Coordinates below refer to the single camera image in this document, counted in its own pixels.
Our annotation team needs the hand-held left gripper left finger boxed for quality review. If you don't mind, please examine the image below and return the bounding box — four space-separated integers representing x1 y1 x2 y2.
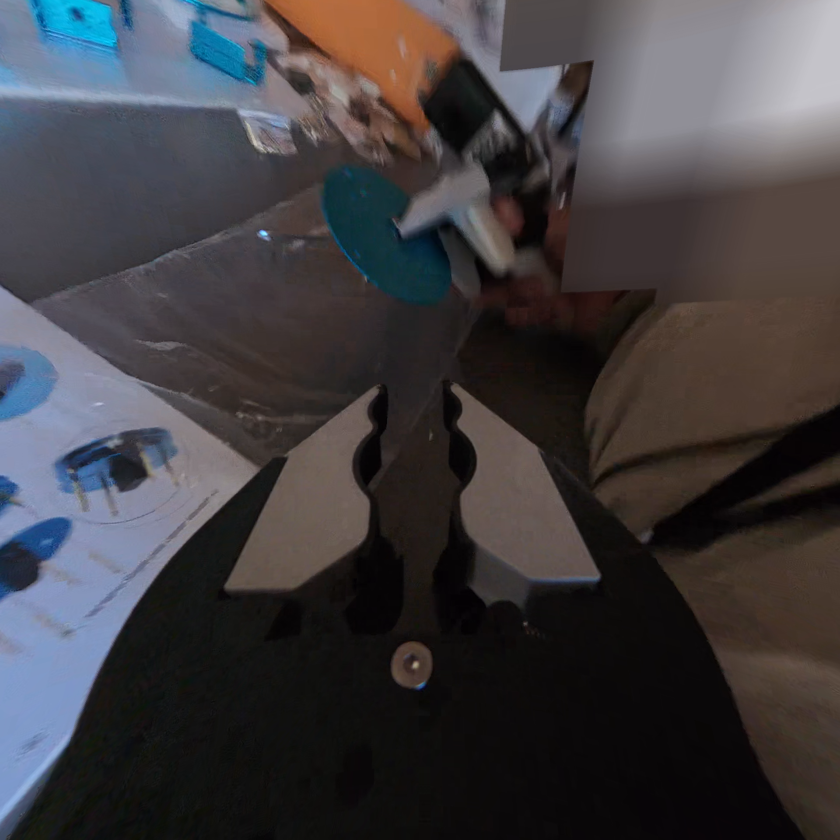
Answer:
224 385 389 595

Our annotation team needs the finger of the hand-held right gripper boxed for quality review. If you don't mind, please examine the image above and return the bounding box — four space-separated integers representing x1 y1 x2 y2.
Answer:
438 223 487 298
392 164 494 241

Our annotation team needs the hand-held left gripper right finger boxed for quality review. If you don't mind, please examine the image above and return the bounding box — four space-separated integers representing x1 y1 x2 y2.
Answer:
441 381 602 610

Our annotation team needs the blue round metal disc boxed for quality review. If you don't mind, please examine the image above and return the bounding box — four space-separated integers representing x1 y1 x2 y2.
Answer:
320 164 455 307

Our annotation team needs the dark grey desk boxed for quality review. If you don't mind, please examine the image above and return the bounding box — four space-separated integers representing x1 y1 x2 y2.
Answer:
0 85 595 476

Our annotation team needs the person's right hand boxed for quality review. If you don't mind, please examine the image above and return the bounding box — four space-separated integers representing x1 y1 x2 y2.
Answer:
482 193 573 327

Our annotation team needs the orange and white cardboard box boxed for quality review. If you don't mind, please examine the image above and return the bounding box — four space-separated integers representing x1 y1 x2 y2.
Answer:
261 0 462 132

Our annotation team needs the pile of small parts bags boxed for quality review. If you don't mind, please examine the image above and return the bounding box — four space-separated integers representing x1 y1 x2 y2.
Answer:
238 46 442 169

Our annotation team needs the clear plastic bag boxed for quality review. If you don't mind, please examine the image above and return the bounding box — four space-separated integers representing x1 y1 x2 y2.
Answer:
31 187 483 463

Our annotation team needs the white printed instruction sheet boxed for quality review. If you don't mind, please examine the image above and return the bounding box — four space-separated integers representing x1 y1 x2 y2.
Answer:
0 285 258 818

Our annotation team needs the blue metal plate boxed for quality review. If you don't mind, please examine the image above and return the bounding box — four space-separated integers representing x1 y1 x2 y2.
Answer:
29 0 124 55

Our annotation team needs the blue metal bracket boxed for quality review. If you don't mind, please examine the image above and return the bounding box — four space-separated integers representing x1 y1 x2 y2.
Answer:
189 16 270 88

